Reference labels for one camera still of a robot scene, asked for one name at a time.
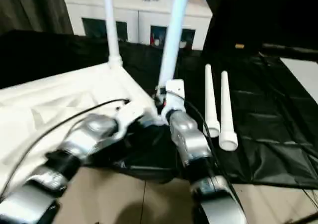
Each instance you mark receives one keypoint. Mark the white plastic table leg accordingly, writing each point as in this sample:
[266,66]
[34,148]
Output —
[174,35]
[111,30]
[227,114]
[210,97]

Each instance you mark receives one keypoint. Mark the white plastic table top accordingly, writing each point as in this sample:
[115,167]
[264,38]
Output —
[62,97]

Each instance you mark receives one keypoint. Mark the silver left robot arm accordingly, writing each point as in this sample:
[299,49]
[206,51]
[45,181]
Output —
[82,139]

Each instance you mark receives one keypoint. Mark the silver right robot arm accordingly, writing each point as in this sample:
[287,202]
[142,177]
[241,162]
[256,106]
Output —
[191,139]

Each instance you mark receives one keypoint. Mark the small white cup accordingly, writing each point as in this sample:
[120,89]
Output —
[183,44]

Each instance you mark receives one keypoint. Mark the white cabinet with glass doors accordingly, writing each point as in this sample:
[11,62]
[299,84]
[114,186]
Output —
[139,13]

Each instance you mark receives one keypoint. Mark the small tan label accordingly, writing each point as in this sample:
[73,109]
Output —
[239,45]

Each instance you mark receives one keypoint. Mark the black mat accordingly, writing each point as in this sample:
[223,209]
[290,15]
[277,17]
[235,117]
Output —
[261,122]

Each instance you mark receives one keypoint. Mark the black cabinet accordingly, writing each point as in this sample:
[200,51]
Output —
[261,15]

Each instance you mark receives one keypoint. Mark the white flat board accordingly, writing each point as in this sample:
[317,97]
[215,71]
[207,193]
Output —
[303,72]

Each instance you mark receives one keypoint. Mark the grey curtain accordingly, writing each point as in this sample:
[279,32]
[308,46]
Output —
[32,8]

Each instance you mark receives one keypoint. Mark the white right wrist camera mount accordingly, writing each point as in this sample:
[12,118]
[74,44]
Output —
[175,92]

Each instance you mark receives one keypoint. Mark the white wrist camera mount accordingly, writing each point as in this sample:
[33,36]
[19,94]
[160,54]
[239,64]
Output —
[129,114]
[175,92]

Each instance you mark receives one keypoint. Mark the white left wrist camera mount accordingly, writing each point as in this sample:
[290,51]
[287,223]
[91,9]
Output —
[129,114]

